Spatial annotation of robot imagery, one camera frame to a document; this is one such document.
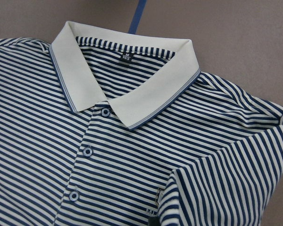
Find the navy white striped polo shirt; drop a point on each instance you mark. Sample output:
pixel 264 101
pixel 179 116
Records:
pixel 104 128

